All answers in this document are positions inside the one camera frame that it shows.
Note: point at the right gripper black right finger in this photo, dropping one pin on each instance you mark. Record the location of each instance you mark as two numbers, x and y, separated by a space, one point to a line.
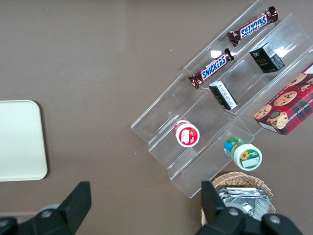
212 205

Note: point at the beige plastic tray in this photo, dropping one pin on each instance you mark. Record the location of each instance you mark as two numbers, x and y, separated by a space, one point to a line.
19 139

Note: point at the Snickers chocolate bar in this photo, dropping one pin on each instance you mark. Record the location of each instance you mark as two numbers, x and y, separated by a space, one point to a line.
253 26
212 69

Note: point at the red lidded yogurt cup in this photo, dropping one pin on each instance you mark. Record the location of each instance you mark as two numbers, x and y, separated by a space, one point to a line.
187 135

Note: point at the red tartan cookie box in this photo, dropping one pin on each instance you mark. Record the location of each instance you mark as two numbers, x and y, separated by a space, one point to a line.
288 105

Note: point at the small black carton box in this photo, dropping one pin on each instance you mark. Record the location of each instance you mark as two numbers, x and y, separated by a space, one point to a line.
223 95
265 62

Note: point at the green lidded sunflower cup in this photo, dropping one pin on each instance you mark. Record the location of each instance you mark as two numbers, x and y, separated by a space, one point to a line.
245 156

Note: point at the clear acrylic tiered stand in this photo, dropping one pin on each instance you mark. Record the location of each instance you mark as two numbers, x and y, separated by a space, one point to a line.
185 171
288 36

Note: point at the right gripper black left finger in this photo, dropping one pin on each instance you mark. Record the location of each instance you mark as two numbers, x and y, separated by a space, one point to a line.
73 208

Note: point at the foil wrapped pack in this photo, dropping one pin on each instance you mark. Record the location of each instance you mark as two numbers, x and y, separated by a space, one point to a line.
249 205
239 189

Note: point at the wicker basket with foil packs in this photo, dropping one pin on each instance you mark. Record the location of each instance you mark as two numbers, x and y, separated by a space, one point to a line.
236 177

